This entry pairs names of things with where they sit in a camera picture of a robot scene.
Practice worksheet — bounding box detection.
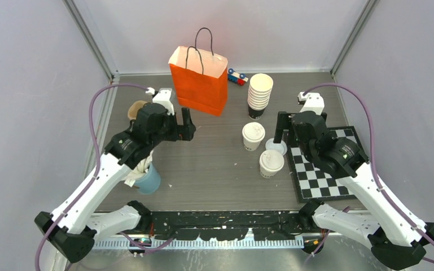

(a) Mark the white plastic cup lid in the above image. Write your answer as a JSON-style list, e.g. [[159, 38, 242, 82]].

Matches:
[[242, 122, 266, 142]]

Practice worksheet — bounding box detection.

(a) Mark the orange paper bag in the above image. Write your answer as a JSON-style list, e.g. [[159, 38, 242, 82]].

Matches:
[[168, 35, 228, 116]]

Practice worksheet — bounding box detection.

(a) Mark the white paper coffee cup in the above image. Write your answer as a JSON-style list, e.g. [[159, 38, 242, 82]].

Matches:
[[243, 137, 262, 151]]

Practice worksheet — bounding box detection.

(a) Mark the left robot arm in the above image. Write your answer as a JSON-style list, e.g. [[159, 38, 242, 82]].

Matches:
[[34, 103, 196, 264]]

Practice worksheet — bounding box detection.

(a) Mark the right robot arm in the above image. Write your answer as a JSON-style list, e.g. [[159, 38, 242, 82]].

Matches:
[[274, 111, 434, 270]]

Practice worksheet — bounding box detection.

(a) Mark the stack of white paper cups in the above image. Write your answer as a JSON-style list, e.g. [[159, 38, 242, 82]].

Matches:
[[247, 73, 274, 120]]

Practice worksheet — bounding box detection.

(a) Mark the cardboard cup carrier tray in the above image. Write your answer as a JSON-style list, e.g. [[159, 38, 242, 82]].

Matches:
[[127, 100, 147, 120]]

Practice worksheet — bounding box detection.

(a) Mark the crumpled white paper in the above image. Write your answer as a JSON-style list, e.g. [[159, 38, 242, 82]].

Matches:
[[124, 151, 154, 187]]

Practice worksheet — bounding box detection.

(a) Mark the black white checkerboard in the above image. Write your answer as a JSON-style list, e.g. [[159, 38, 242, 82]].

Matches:
[[286, 146, 355, 203]]

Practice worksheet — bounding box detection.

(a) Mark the blue plastic cup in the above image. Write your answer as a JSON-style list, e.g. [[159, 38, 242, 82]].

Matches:
[[133, 163, 161, 195]]

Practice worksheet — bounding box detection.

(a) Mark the red blue toy car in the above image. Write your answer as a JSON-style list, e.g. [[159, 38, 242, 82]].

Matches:
[[227, 68, 248, 86]]

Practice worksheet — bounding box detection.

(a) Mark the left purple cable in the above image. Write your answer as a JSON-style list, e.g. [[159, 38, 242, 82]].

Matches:
[[34, 82, 156, 271]]

